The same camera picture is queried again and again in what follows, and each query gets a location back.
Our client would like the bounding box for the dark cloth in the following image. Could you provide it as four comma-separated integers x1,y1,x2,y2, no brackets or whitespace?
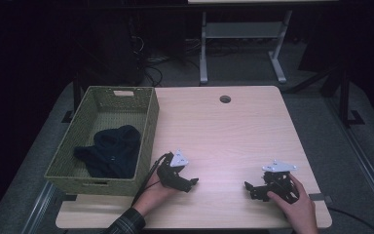
73,124,142,179

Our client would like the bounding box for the person's left hand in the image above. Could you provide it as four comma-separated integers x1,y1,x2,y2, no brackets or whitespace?
132,172,180,217

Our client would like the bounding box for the green woven basket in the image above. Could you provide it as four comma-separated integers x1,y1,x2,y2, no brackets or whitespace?
44,85,161,197

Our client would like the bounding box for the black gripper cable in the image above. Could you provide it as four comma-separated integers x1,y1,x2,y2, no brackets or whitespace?
131,152,171,207

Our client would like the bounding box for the person's right hand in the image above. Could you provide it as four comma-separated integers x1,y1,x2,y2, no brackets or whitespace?
267,174,319,234

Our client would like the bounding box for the white metal stand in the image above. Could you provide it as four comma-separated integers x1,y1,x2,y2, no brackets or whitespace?
199,9,293,86

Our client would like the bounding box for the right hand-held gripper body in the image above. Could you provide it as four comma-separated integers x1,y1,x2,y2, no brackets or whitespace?
261,159,301,205

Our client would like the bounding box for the aluminium rail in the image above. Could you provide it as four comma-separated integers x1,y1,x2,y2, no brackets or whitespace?
21,181,56,234
324,97,374,226

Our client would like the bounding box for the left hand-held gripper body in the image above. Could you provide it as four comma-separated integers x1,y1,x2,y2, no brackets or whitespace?
156,149,193,193

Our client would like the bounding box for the bundle of floor cables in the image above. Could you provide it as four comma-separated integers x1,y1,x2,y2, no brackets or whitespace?
128,19,203,88

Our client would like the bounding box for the grey tape strip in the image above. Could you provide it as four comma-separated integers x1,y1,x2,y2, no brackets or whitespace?
308,192,333,205

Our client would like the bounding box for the black metal stand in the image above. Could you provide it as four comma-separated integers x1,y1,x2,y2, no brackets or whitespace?
337,64,366,129

